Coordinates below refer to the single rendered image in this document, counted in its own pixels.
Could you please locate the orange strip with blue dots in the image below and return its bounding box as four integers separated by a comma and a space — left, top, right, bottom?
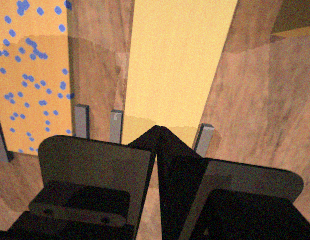
0, 0, 76, 156

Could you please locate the pale yellow strip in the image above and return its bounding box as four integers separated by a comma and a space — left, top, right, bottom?
122, 0, 237, 148

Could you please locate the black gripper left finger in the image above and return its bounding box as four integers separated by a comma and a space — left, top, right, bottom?
38, 125, 161, 240

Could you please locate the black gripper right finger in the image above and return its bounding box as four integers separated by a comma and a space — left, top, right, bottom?
157, 126, 304, 240

